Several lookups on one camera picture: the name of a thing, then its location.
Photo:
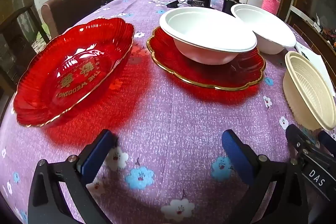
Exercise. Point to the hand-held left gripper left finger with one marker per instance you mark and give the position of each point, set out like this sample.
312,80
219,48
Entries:
98,153

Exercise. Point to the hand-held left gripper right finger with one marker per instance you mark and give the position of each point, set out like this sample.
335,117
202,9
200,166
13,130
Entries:
236,153

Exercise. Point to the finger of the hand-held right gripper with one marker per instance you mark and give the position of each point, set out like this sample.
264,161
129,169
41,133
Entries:
328,140
293,133

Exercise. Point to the cream ribbed plastic bowl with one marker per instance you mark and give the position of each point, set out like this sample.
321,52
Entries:
307,87

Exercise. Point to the red gold-rimmed plate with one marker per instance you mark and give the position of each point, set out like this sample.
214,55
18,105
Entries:
210,74

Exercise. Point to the large red lettered plate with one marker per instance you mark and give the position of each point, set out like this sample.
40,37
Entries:
78,69

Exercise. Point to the white paper bowl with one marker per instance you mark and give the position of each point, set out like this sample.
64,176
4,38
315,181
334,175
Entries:
204,29
265,24

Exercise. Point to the purple floral tablecloth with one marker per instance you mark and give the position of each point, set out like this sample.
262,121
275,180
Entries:
170,121

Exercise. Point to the white paper notebook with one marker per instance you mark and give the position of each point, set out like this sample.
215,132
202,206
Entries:
319,61

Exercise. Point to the dark jar with wooden lid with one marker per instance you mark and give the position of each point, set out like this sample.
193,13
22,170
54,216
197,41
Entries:
228,5

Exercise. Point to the brown upholstered chair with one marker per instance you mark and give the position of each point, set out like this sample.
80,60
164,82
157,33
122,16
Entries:
68,8

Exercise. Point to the small black clip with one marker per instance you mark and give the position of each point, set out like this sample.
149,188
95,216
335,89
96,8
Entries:
172,4

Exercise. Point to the wooden cabinet with glass doors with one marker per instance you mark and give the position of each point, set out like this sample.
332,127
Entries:
15,3

